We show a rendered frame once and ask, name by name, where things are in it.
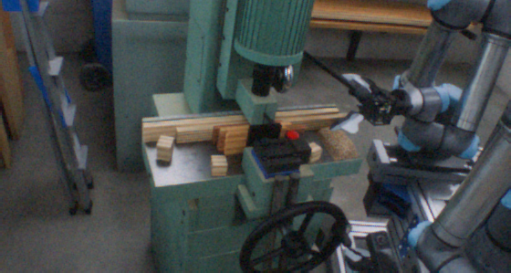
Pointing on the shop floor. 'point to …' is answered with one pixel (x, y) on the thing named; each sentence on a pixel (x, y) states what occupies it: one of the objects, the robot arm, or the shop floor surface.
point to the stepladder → (26, 3)
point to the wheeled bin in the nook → (98, 68)
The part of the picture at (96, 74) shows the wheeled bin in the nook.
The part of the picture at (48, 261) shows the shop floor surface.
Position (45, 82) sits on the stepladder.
